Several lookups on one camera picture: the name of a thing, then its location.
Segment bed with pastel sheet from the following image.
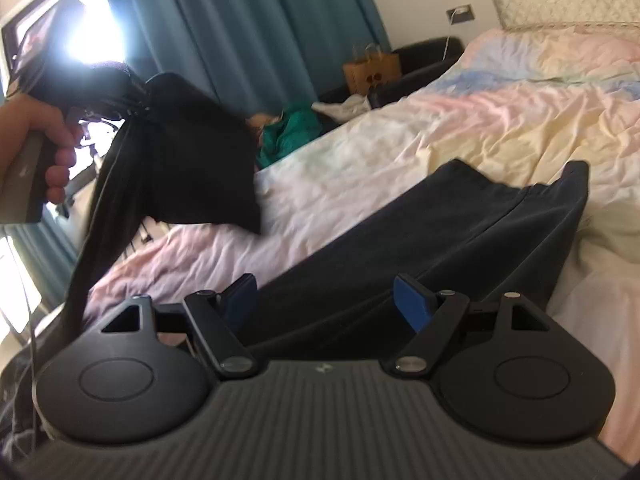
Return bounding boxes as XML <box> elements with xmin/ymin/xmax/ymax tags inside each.
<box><xmin>82</xmin><ymin>22</ymin><xmax>640</xmax><ymax>461</ymax></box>

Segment teal curtain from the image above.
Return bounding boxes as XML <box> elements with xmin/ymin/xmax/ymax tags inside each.
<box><xmin>12</xmin><ymin>207</ymin><xmax>77</xmax><ymax>307</ymax></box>
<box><xmin>94</xmin><ymin>0</ymin><xmax>392</xmax><ymax>117</ymax></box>

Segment dark patterned clothing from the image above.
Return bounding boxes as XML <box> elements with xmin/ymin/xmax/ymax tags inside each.
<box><xmin>0</xmin><ymin>349</ymin><xmax>52</xmax><ymax>457</ymax></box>

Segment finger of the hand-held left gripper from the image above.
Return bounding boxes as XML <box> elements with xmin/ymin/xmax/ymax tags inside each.
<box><xmin>122</xmin><ymin>77</ymin><xmax>154</xmax><ymax>117</ymax></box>

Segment black knit garment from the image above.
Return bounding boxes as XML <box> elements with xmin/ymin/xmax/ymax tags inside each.
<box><xmin>62</xmin><ymin>72</ymin><xmax>265</xmax><ymax>347</ymax></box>

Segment dark grey pants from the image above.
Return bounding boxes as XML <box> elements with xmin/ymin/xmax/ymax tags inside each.
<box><xmin>239</xmin><ymin>158</ymin><xmax>590</xmax><ymax>362</ymax></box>

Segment thin grey cable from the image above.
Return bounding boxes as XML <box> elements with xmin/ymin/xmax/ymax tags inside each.
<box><xmin>2</xmin><ymin>224</ymin><xmax>42</xmax><ymax>411</ymax></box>

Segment window with dark frame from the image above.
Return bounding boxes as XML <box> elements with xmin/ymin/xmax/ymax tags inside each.
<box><xmin>0</xmin><ymin>0</ymin><xmax>129</xmax><ymax>333</ymax></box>

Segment wall socket with plug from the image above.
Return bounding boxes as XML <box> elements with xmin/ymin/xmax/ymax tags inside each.
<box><xmin>446</xmin><ymin>3</ymin><xmax>475</xmax><ymax>26</ymax></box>

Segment green cloth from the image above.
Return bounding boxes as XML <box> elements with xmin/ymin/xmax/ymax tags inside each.
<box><xmin>257</xmin><ymin>102</ymin><xmax>332</xmax><ymax>169</ymax></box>

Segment brown paper bag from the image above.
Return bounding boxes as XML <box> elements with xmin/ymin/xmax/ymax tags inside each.
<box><xmin>342</xmin><ymin>44</ymin><xmax>403</xmax><ymax>97</ymax></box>

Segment white cloth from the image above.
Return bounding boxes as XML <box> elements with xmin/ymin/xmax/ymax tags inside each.
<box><xmin>312</xmin><ymin>92</ymin><xmax>374</xmax><ymax>122</ymax></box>

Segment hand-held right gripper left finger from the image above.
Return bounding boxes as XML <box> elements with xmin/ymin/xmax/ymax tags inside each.
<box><xmin>101</xmin><ymin>273</ymin><xmax>260</xmax><ymax>381</ymax></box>

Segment black armchair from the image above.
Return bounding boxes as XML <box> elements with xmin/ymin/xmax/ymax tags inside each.
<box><xmin>317</xmin><ymin>35</ymin><xmax>464</xmax><ymax>112</ymax></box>

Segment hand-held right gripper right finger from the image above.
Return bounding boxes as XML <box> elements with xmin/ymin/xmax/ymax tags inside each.
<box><xmin>381</xmin><ymin>273</ymin><xmax>552</xmax><ymax>377</ymax></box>

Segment person's left hand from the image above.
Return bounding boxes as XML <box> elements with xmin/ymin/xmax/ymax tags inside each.
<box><xmin>0</xmin><ymin>92</ymin><xmax>84</xmax><ymax>207</ymax></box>

